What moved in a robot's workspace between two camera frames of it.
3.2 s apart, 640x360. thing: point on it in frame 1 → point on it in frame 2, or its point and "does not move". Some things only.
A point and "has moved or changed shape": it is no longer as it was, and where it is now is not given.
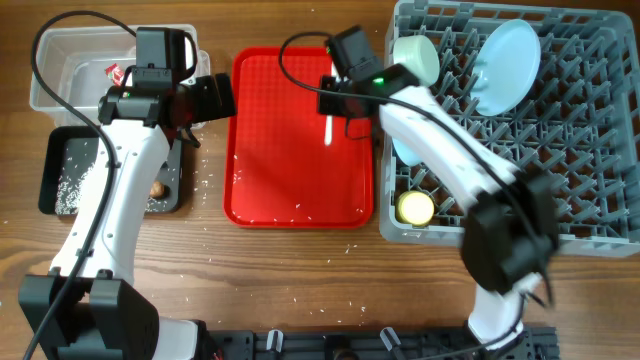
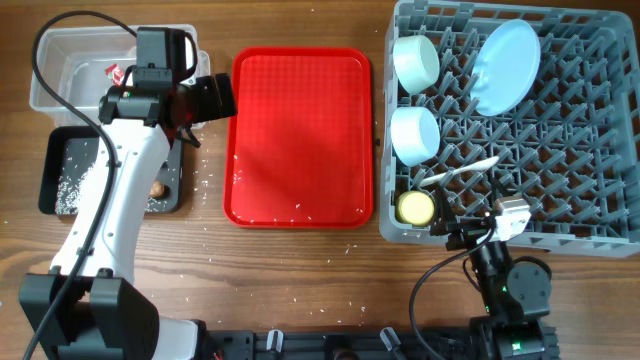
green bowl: (417, 54) does not move
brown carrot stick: (157, 190) does not move
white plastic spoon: (328, 130) has moved or changed shape
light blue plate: (505, 67) does not move
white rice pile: (69, 192) does not move
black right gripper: (324, 106) → (444, 223)
